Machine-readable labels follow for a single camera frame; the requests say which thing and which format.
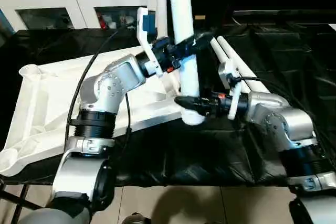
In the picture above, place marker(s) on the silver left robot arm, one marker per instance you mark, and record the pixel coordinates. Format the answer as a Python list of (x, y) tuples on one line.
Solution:
[(110, 85)]

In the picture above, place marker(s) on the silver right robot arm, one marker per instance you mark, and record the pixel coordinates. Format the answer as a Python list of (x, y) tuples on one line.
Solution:
[(283, 119)]

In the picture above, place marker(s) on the small yellow tag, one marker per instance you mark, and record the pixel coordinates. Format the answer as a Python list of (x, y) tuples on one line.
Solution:
[(200, 17)]

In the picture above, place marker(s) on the black work mat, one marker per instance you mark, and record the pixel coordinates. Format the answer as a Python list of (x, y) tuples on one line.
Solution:
[(294, 66)]

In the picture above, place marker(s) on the black flat screen panel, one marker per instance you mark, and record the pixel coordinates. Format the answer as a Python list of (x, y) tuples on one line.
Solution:
[(283, 12)]

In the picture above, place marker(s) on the white glass-door cabinet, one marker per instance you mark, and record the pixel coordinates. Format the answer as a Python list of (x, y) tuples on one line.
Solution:
[(52, 1)]

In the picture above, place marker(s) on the grey left robot leg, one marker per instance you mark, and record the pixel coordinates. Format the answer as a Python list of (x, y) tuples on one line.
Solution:
[(136, 219)]

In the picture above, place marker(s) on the white flat board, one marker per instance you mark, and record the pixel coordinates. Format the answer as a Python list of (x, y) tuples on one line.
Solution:
[(332, 27)]

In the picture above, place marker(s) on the black metal floor frame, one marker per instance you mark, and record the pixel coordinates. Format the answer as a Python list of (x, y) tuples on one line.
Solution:
[(13, 198)]

